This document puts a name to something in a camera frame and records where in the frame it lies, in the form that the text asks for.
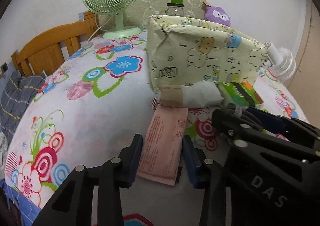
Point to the pink packet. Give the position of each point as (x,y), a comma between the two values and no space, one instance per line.
(162,145)

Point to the wooden bed headboard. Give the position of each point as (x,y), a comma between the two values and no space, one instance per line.
(43,53)

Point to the grey plaid pillow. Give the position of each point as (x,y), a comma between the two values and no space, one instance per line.
(15,99)

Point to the beige cartoon cardboard panel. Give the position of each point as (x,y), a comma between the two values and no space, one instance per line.
(138,13)

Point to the floral patterned tablecloth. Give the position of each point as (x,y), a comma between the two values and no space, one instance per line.
(89,109)

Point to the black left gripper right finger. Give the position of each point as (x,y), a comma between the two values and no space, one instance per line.
(206,174)

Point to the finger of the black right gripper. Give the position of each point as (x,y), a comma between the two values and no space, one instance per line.
(293,129)
(227,122)

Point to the glass jar with green lid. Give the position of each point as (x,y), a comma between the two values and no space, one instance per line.
(174,8)

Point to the yellow cartoon fabric storage box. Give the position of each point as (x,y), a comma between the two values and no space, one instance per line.
(184,51)

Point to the white soft cloth pack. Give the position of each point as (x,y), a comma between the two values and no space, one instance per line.
(201,95)

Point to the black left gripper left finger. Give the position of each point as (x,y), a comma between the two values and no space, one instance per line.
(72,203)

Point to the white standing fan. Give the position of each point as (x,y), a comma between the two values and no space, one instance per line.
(280,62)

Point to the purple bunny plush toy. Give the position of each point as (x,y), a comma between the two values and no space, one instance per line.
(217,15)

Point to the wall power socket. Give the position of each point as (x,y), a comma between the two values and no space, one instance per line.
(4,68)

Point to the beige wrapped packet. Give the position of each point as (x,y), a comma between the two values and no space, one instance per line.
(171,96)

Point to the green tissue pack black band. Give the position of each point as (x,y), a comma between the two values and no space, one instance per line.
(242,94)

